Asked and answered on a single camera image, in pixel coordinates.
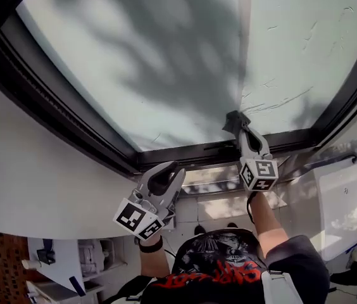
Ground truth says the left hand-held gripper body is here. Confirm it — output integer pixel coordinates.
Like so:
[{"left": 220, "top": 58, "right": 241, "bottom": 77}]
[{"left": 113, "top": 185, "right": 177, "bottom": 241}]

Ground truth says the black phone holder stand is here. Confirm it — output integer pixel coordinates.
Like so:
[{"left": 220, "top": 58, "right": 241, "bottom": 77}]
[{"left": 35, "top": 239, "right": 56, "bottom": 265}]

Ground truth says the white side table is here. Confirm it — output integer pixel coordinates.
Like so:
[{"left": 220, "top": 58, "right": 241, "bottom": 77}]
[{"left": 26, "top": 237, "right": 86, "bottom": 294}]

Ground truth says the black wristband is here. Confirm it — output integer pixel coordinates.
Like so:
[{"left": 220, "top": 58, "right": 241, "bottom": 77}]
[{"left": 138, "top": 236, "right": 164, "bottom": 253}]

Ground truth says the white bathtub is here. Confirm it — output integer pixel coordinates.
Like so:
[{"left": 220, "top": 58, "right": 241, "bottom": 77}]
[{"left": 313, "top": 156, "right": 357, "bottom": 262}]

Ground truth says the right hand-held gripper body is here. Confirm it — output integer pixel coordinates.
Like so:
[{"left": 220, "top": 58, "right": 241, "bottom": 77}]
[{"left": 237, "top": 146, "right": 279, "bottom": 193}]

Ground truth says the white shelf unit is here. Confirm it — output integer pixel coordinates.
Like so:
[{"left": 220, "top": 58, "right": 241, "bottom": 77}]
[{"left": 77, "top": 237, "right": 125, "bottom": 281}]

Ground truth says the black red printed t-shirt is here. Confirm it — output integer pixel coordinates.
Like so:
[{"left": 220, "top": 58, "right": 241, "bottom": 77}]
[{"left": 108, "top": 228, "right": 330, "bottom": 304}]

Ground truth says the person's right forearm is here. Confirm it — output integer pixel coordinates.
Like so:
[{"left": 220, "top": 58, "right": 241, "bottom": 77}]
[{"left": 248, "top": 191, "right": 290, "bottom": 259}]

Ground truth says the white paper cup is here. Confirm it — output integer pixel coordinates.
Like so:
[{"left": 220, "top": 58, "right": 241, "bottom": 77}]
[{"left": 21, "top": 258, "right": 42, "bottom": 270}]

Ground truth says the grey cloth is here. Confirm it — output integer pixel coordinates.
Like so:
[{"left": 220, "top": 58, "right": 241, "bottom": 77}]
[{"left": 222, "top": 110, "right": 251, "bottom": 139}]

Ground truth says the person's left forearm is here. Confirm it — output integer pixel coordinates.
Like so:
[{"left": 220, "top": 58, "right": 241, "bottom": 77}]
[{"left": 139, "top": 247, "right": 170, "bottom": 278}]

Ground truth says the frosted window glass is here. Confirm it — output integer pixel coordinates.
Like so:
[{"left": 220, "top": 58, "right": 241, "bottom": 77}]
[{"left": 15, "top": 0, "right": 357, "bottom": 153}]

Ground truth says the black-framed window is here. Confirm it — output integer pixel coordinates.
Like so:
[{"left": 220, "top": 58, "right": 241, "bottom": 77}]
[{"left": 0, "top": 0, "right": 357, "bottom": 179}]

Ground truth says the glossy stone window sill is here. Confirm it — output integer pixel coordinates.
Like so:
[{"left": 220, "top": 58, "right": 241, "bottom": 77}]
[{"left": 178, "top": 137, "right": 357, "bottom": 221}]

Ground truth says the white chest harness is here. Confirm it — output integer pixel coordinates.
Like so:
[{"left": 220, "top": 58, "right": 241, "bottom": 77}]
[{"left": 260, "top": 270, "right": 304, "bottom": 304}]

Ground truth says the dark blue slim case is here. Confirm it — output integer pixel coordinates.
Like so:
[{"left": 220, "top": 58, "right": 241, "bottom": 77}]
[{"left": 68, "top": 275, "right": 87, "bottom": 297}]

